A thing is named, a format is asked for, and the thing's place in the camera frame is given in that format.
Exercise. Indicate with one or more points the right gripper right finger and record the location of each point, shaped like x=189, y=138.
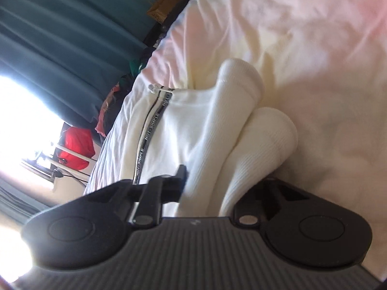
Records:
x=260, y=204

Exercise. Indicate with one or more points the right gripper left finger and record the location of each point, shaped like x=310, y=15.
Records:
x=152, y=196

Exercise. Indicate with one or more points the cream white sweatpants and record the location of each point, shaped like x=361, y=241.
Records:
x=223, y=136

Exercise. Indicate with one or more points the pile of clothes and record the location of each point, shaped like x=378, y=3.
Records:
x=114, y=100

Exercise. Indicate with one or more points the red bag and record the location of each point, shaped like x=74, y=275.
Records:
x=78, y=140

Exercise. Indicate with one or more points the garment steamer stand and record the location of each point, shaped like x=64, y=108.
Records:
x=50, y=169

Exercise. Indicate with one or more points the black framed window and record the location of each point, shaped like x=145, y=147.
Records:
x=28, y=128

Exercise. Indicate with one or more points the teal curtain left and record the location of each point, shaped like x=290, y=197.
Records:
x=19, y=206

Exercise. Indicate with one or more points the teal curtain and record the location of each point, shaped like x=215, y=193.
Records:
x=70, y=53
x=19, y=206

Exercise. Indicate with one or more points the teal curtain right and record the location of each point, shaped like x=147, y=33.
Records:
x=70, y=53

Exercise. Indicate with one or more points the pastel tie-dye bed sheet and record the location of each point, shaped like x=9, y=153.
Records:
x=322, y=63

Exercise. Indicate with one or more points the brown paper bag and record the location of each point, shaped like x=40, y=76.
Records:
x=160, y=9

